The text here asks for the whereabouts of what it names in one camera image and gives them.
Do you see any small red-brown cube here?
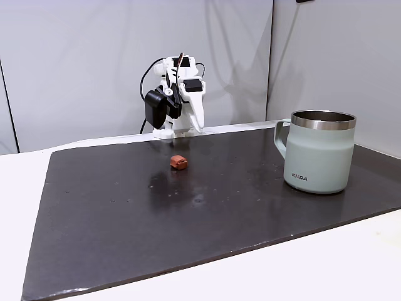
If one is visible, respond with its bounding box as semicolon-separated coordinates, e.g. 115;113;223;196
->
169;154;189;171

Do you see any black table mat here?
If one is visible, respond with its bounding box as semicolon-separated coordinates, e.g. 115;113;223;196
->
21;126;401;301

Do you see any pale green steel mug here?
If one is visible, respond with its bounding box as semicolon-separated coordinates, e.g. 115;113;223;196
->
273;109;357;195

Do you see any black oval camera box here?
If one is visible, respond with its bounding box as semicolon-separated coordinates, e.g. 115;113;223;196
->
144;89;169;130

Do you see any black camera cable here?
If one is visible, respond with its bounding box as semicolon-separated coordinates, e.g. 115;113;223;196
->
139;58;164;135

